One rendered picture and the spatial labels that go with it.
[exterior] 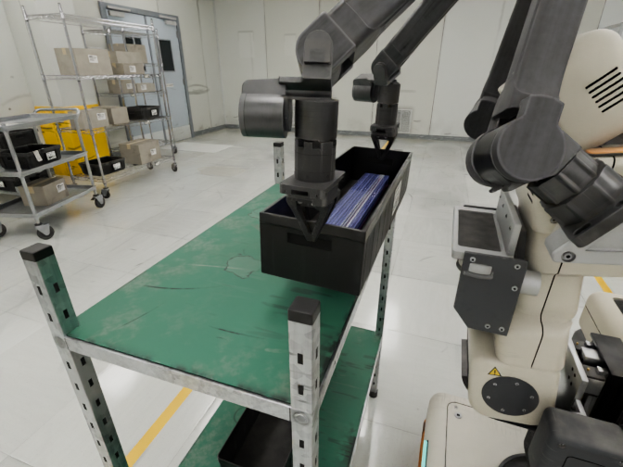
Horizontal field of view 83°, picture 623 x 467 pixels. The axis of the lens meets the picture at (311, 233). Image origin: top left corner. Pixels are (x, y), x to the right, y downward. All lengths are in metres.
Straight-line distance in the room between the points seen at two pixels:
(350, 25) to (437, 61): 7.36
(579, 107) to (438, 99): 7.23
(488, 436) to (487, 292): 0.76
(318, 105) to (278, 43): 8.13
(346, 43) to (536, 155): 0.26
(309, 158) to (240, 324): 0.30
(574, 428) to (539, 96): 0.60
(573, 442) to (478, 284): 0.31
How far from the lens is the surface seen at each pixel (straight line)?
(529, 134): 0.49
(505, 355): 0.83
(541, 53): 0.55
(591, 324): 1.16
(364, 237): 0.51
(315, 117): 0.47
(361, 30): 0.50
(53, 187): 4.05
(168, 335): 0.63
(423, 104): 7.87
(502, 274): 0.70
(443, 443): 1.35
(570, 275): 0.79
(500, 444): 1.41
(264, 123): 0.48
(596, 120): 0.67
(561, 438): 0.85
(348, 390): 1.32
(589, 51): 0.66
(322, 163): 0.48
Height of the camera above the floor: 1.34
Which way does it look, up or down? 25 degrees down
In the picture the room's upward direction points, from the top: straight up
